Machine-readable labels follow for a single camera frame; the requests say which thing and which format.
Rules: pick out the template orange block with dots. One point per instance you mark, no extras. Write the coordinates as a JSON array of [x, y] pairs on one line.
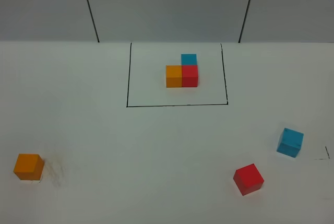
[[173, 76]]

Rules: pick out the template red block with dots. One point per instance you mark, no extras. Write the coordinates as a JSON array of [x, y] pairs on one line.
[[190, 75]]

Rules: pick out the template blue block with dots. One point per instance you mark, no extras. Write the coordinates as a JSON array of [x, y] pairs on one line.
[[188, 59]]

